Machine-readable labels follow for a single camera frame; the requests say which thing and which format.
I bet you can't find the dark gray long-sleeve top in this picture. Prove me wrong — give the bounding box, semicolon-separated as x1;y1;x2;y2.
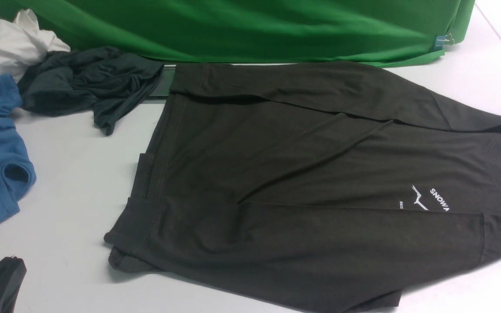
104;61;501;313

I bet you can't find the dark teal crumpled garment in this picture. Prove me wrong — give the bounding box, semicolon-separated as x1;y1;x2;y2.
18;47;164;136

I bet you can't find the white crumpled garment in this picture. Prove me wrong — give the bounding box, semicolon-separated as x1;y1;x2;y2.
0;9;71;83

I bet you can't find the green backdrop cloth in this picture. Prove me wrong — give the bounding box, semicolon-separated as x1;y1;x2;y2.
0;0;475;67

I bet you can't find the blue binder clip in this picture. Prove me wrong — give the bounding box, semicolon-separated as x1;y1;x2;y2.
434;33;455;50

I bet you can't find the metal table cable hatch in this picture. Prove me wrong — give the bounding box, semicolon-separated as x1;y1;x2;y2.
145;65;176;100

